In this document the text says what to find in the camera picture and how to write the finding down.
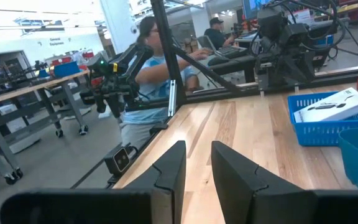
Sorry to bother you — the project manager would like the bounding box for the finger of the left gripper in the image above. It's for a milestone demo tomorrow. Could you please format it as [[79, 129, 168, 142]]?
[[79, 89, 107, 114], [108, 93, 122, 119]]

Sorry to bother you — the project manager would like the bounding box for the silver metal bracket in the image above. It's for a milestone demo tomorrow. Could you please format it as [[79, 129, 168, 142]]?
[[167, 79, 178, 118]]

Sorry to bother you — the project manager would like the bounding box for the blue storage bin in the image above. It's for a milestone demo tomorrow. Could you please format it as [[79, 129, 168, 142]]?
[[53, 61, 81, 78]]

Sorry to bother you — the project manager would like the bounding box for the blue slotted plastic basket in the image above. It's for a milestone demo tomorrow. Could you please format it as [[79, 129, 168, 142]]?
[[287, 91, 358, 147]]

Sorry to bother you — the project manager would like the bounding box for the black computer keyboard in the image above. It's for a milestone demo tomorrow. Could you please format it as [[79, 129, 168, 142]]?
[[216, 45, 248, 58]]

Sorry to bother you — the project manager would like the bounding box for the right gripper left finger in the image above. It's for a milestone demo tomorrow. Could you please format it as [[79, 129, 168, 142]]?
[[0, 139, 188, 224]]

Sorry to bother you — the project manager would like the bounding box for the grey office chair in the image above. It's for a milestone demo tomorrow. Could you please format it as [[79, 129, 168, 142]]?
[[196, 35, 217, 52]]

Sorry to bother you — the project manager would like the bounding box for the white printed product box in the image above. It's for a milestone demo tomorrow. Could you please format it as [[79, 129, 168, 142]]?
[[293, 87, 358, 123]]

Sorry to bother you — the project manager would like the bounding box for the person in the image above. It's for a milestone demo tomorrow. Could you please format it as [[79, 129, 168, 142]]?
[[203, 17, 237, 50], [119, 16, 213, 150]]

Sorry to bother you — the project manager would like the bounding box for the lit computer screen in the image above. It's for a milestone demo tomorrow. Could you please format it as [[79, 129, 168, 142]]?
[[242, 0, 273, 20]]

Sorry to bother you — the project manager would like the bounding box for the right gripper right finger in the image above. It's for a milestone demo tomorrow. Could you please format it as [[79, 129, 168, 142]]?
[[210, 140, 358, 224]]

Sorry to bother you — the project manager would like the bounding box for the black side desk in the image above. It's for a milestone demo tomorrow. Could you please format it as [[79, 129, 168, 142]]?
[[208, 55, 257, 84]]

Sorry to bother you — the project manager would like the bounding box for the white cabinet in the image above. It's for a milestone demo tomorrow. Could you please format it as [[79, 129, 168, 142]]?
[[0, 104, 42, 154]]

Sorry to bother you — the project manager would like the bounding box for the black aluminium table frame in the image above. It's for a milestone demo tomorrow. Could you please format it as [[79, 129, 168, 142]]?
[[70, 0, 358, 190]]

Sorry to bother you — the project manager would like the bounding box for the wooden workbench on casters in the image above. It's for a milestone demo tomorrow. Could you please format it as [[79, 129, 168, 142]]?
[[0, 70, 90, 186]]

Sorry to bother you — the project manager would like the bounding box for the small black camera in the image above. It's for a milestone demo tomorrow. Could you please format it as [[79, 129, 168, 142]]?
[[103, 146, 132, 175]]

